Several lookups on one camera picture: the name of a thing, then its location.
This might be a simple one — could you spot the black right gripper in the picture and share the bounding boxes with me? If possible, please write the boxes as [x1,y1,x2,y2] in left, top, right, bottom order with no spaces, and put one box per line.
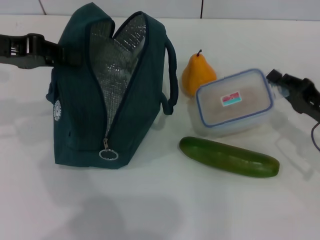
[265,69,320,119]

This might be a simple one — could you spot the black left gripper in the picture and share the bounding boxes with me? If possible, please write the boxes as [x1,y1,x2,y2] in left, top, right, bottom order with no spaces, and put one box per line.
[0,32,84,70]

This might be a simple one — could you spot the dark teal insulated lunch bag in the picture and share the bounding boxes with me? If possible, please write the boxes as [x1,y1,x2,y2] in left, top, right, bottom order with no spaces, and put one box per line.
[44,1,180,171]

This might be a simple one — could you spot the clear food container blue seal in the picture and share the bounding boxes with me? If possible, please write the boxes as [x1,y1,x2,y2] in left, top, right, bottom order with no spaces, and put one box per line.
[191,68,276,138]

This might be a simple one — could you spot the green cucumber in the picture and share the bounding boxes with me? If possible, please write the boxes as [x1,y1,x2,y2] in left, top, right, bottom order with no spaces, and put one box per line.
[178,136,280,179]

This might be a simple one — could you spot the orange pear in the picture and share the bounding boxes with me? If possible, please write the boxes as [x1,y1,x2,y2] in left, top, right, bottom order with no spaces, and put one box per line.
[181,49,218,96]

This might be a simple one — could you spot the dark right gripper cable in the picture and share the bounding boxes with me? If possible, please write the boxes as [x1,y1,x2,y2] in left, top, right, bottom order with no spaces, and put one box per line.
[309,121,320,152]

